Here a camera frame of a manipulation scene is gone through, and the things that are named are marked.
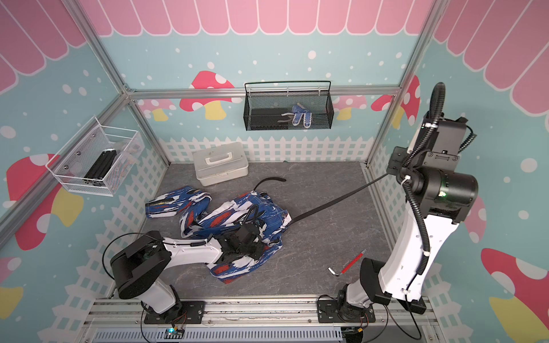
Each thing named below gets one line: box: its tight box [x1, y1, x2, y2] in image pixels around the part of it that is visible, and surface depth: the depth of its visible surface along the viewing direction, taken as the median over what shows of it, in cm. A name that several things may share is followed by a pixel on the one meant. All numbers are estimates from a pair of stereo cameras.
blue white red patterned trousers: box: [145, 186, 292, 284], surface depth 89 cm
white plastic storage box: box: [192, 141, 249, 187], surface depth 109 cm
